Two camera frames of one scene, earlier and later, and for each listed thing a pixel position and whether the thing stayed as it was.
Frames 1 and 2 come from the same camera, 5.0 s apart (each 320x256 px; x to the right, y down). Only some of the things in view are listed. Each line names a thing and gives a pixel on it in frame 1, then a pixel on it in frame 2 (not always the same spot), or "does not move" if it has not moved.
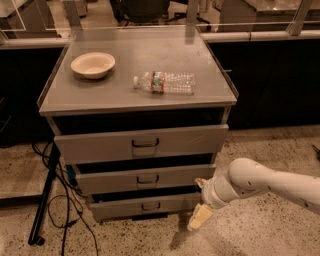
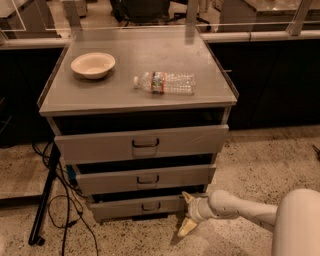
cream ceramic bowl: [93, 65] does not move
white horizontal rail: [222, 37] does not move
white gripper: [208, 193] to [199, 210]
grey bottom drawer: [110, 208] does not move
